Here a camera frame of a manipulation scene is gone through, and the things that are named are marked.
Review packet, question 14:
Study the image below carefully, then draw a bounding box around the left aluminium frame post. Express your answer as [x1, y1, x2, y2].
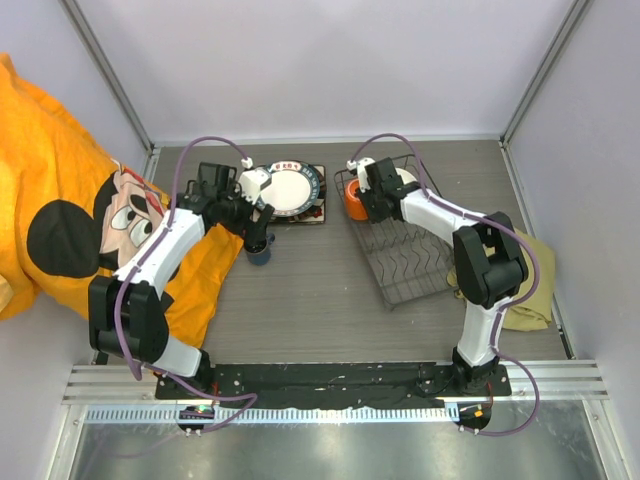
[59, 0, 155, 157]

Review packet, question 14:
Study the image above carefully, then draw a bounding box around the square floral plate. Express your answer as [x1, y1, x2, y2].
[250, 164, 327, 225]

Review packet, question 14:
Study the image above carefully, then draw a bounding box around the orange cartoon mouse cloth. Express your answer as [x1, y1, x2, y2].
[1, 55, 244, 351]

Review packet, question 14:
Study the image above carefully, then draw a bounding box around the slotted white cable duct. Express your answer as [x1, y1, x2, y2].
[84, 404, 459, 425]

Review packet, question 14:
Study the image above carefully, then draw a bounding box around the orange mug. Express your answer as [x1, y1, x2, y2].
[344, 178, 368, 221]

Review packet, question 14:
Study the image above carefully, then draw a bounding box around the brown rimmed round plate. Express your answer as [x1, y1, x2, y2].
[254, 162, 329, 221]

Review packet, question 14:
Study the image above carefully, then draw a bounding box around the right aluminium frame post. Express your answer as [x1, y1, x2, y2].
[499, 0, 596, 149]

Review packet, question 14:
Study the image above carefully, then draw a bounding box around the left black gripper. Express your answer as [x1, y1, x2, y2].
[217, 179, 273, 245]

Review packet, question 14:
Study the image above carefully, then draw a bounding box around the green rimmed white plate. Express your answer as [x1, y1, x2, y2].
[256, 160, 321, 218]

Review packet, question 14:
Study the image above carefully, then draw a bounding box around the small blue cup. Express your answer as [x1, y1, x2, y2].
[244, 232, 275, 266]

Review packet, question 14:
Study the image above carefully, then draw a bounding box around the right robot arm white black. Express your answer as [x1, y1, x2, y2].
[355, 158, 529, 395]

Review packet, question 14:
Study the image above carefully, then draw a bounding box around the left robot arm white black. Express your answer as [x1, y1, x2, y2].
[89, 163, 275, 399]

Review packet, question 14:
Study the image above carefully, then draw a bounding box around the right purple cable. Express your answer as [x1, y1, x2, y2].
[352, 132, 542, 439]

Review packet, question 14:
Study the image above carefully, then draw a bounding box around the olive green cloth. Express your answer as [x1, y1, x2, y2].
[447, 227, 556, 332]

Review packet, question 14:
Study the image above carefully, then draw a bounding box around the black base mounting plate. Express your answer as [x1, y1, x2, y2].
[154, 359, 514, 407]

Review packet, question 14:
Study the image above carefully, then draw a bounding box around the white ribbed bowl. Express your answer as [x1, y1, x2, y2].
[395, 168, 419, 185]

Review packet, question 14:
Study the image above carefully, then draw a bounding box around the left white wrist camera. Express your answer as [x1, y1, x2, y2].
[238, 157, 271, 206]

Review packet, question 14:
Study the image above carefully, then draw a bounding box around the aluminium frame post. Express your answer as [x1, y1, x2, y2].
[499, 0, 596, 149]
[59, 0, 155, 157]

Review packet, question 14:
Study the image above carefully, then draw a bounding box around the black wire dish rack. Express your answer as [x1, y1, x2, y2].
[333, 154, 474, 312]

